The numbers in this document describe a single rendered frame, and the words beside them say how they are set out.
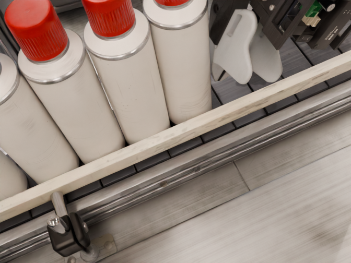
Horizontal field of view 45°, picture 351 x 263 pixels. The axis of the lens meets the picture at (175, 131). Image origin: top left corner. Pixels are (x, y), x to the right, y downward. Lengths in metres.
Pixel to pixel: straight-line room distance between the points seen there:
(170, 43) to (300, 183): 0.19
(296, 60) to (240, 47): 0.15
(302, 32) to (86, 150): 0.22
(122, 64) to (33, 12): 0.07
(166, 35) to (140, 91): 0.05
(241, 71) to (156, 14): 0.10
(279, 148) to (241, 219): 0.12
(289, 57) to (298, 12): 0.18
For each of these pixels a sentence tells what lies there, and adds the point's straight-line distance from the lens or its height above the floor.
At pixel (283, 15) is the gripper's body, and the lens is 0.35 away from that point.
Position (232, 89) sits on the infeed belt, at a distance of 0.49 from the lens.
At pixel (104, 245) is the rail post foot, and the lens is 0.48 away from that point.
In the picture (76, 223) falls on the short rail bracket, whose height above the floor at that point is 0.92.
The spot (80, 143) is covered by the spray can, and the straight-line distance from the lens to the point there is 0.41.
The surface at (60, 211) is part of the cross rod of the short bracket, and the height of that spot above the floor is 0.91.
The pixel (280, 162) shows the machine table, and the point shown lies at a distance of 0.50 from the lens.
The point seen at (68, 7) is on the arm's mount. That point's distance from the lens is 0.68.
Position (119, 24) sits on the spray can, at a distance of 0.31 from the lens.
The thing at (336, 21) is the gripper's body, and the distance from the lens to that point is 0.36.
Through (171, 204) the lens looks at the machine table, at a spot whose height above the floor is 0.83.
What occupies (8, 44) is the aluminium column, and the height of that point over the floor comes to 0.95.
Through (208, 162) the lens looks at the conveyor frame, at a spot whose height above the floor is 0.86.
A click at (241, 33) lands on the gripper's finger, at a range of 0.38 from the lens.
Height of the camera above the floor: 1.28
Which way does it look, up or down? 61 degrees down
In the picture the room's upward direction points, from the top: 11 degrees counter-clockwise
